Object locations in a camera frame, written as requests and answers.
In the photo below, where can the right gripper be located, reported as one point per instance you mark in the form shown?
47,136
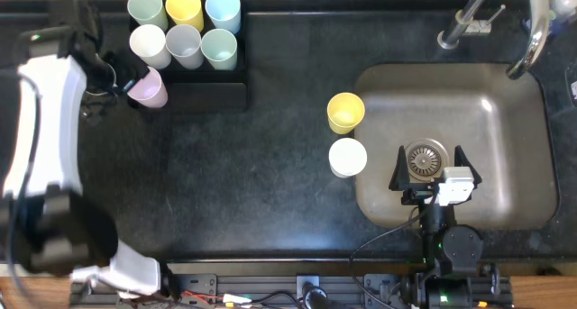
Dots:
417,196

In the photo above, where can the white cup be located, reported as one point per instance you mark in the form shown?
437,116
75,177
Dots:
347,157
149,43

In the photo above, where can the yellow cup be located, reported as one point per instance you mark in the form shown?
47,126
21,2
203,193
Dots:
345,112
184,7

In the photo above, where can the pink cup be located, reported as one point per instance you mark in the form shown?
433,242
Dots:
151,93

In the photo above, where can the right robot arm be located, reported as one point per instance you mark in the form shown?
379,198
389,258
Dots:
462,246

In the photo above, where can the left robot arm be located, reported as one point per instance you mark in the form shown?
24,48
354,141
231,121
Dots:
54,120

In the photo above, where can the steel sink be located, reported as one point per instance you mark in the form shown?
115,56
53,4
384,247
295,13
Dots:
496,120

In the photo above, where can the steel tap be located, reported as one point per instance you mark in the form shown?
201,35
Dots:
464,18

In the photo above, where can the black tray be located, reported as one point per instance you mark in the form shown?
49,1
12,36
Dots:
207,97

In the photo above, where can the green cup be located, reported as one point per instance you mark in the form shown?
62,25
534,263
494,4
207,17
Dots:
147,7
219,48

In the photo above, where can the blue cup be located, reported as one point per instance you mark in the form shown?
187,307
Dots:
223,9

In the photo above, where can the grey cup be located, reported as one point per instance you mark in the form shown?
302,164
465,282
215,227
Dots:
184,43

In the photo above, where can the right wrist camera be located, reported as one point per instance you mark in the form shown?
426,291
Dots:
455,185

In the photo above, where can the mounting rail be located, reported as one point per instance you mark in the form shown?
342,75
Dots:
270,286

